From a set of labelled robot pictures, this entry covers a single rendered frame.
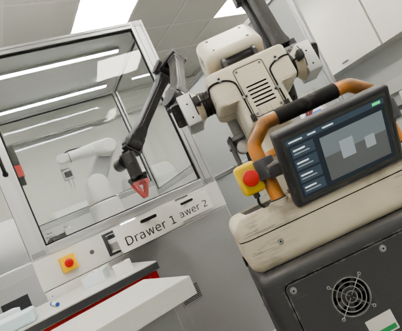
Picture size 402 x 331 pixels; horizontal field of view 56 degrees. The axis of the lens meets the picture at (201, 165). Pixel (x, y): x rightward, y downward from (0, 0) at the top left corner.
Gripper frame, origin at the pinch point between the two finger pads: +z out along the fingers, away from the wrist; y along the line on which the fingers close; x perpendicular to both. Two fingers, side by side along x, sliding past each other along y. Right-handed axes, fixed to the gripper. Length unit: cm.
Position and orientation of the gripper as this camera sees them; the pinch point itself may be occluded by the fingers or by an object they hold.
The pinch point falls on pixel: (145, 195)
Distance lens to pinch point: 162.1
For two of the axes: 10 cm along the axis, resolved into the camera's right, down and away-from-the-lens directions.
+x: -8.3, 3.4, -4.4
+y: -3.8, 2.3, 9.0
